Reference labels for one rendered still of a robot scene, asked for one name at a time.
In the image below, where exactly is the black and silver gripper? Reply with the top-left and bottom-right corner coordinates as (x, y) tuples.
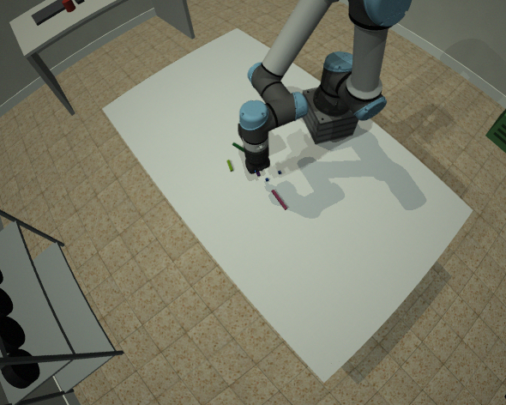
(238, 124), (270, 174)

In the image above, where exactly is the pink rod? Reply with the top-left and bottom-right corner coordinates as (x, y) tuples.
(272, 190), (287, 209)

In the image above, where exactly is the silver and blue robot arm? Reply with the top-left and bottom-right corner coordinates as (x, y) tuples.
(239, 0), (412, 145)

